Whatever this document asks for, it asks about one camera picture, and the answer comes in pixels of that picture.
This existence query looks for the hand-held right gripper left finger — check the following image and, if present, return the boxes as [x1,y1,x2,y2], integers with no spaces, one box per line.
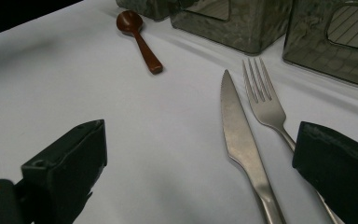
[21,119,108,224]

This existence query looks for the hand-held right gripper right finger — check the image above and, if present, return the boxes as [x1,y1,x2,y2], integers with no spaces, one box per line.
[292,120,358,224]

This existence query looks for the metal fork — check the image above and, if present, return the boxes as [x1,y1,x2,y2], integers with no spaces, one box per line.
[241,56,346,224]

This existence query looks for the metal knife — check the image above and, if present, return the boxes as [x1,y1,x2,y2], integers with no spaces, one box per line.
[219,68,288,224]

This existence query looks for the smoky clear plastic bin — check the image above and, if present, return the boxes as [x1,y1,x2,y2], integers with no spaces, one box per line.
[169,0,294,56]
[282,0,358,91]
[115,0,181,22]

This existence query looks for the brown wooden spoon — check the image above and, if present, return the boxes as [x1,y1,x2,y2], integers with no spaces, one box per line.
[116,9,164,76]

